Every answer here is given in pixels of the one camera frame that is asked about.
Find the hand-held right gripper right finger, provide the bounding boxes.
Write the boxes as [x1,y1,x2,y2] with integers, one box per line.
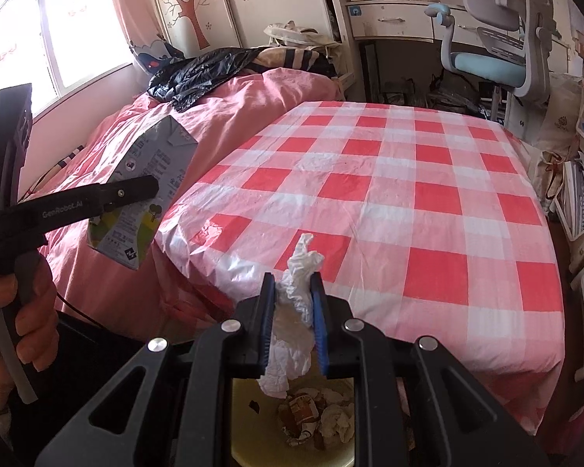
[309,272,551,467]

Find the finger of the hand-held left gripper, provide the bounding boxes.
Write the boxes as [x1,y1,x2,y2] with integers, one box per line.
[94,175,160,214]

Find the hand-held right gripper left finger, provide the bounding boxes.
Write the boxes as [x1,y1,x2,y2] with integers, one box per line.
[34,272,278,467]

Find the blue milk carton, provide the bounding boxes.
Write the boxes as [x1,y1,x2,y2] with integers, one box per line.
[85,116,199,270]

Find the yellow trash bin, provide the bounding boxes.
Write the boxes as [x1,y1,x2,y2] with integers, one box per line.
[231,377,356,467]

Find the person's left hand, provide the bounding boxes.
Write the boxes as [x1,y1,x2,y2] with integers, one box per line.
[0,260,59,416]

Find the pink duvet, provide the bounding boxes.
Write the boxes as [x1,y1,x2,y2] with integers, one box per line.
[17,65,351,341]

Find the black plastic bag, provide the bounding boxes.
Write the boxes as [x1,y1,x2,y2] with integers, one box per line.
[147,47,264,112]

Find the red white checked tablecloth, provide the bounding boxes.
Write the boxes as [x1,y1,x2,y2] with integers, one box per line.
[156,100,565,436]

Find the window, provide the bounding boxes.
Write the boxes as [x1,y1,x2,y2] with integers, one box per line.
[0,0,133,112]

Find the cream canvas bag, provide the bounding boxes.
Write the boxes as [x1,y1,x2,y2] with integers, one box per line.
[265,22,341,48]

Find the pile of clear plastic bags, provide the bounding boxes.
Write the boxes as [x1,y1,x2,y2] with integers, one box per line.
[380,78,497,118]

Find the stack of white binders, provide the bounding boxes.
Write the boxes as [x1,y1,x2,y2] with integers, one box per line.
[562,160,584,234]

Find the white drawer cabinet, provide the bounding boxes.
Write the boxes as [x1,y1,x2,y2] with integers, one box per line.
[503,92,541,142]

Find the white desk with drawers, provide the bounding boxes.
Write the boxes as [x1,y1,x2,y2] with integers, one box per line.
[321,0,584,76]

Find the grey blue office chair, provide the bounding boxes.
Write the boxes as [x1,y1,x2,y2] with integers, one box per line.
[426,0,565,122]

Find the white tote bag tree print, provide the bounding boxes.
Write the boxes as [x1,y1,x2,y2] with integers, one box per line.
[535,75,584,156]

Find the black cable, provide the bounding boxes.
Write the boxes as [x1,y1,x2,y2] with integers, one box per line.
[56,293,104,328]

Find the black picture frame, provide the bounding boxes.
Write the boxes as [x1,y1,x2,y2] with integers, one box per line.
[359,41,385,103]

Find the white bag red handles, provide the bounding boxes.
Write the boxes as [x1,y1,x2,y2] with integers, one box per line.
[540,151,580,210]

